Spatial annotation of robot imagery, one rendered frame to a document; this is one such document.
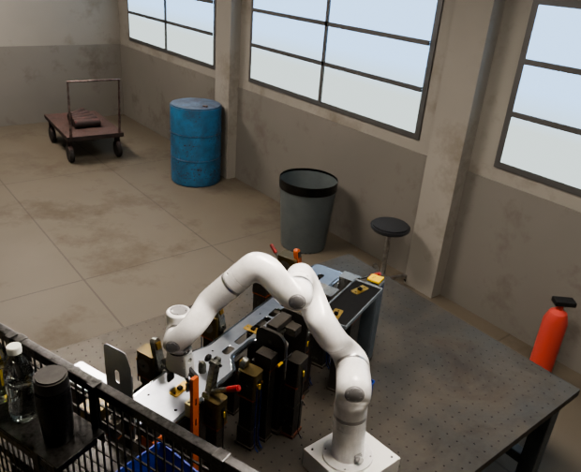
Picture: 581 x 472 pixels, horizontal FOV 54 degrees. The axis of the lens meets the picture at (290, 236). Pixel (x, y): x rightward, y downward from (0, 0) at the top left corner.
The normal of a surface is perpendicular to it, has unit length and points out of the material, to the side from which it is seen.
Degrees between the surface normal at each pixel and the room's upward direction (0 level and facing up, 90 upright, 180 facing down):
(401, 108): 90
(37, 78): 90
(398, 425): 0
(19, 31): 90
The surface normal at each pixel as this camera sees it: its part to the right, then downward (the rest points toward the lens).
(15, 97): 0.62, 0.38
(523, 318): -0.78, 0.22
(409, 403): 0.07, -0.90
